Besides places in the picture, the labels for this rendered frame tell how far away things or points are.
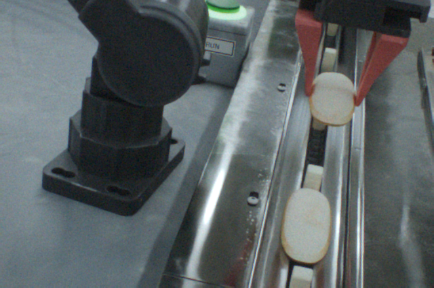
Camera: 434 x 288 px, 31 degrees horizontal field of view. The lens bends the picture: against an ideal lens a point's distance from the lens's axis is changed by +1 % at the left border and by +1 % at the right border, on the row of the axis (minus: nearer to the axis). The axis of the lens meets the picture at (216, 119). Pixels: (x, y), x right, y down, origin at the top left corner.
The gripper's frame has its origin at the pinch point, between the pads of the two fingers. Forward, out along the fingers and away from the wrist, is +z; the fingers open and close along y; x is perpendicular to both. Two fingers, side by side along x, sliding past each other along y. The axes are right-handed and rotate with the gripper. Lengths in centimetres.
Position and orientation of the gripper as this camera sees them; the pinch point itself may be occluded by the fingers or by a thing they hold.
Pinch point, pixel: (334, 89)
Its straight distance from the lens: 63.3
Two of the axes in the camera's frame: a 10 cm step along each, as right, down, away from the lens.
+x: 1.8, -4.3, 8.9
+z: -1.4, 8.8, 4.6
